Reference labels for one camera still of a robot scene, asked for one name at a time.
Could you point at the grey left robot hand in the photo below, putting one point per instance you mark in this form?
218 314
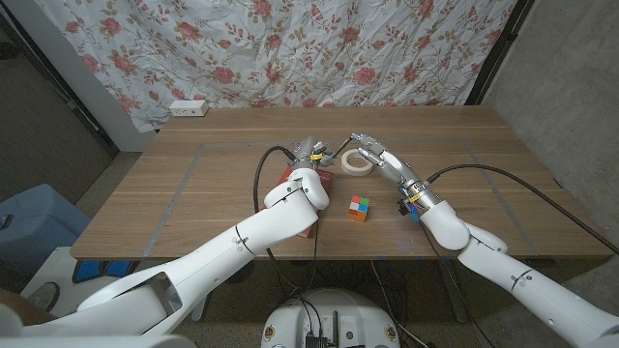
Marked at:
308 152

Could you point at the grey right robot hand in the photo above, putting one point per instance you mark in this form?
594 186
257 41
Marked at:
394 166

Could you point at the black mechanical pencil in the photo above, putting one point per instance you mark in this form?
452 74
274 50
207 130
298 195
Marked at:
342 146

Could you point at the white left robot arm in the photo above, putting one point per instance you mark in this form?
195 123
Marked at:
217 246

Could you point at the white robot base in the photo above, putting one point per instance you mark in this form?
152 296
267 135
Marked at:
333 309

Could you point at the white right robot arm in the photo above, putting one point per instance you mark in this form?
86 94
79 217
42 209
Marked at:
532 290

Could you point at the red hardcover notebook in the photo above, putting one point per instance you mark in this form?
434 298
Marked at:
326 178

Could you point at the beige masking tape roll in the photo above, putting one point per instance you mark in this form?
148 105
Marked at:
348 168

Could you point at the multicoloured Rubik's cube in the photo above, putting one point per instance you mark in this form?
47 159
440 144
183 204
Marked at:
358 209

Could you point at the floral backdrop cloth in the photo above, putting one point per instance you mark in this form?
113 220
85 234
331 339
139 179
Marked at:
290 48

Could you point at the white power strip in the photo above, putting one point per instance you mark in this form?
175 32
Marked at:
188 108

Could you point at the black round floor object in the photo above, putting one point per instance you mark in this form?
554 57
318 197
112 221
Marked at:
242 275

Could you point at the grey table leg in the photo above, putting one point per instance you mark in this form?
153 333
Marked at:
454 295

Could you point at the black backdrop stand pole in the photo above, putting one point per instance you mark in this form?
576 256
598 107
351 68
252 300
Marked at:
498 53

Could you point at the white table leg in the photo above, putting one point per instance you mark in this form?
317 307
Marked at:
198 311

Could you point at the blue black foot pedal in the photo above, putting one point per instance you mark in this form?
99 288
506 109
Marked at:
94 270

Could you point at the white floor board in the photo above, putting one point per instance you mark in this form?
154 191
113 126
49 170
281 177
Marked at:
63 266

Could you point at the blue plastic bin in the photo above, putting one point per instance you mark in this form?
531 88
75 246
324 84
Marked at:
38 222

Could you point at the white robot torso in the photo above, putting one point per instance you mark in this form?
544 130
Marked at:
97 342

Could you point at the grey sneaker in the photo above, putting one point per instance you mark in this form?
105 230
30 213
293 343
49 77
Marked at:
46 296

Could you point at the person's bare leg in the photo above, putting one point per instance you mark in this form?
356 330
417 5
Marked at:
19 307

